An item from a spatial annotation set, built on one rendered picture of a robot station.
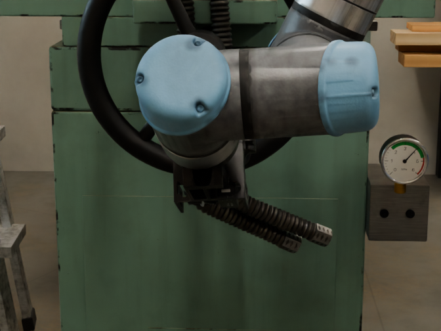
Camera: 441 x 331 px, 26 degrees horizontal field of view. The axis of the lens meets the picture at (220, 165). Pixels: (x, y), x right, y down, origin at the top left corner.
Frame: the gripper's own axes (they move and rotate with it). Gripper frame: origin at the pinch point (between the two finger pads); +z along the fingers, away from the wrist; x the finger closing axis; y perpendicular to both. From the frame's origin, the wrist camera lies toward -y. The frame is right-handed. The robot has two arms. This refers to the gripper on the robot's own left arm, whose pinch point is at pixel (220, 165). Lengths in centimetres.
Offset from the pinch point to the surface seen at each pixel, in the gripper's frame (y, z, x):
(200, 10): -21.2, 4.5, -2.1
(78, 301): 10.3, 32.5, -24.1
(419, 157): -4.4, 18.1, 24.7
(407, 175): -2.4, 19.2, 23.1
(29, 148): -81, 256, -98
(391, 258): -17, 181, 35
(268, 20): -19.8, 5.5, 6.2
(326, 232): 4.7, 19.1, 12.0
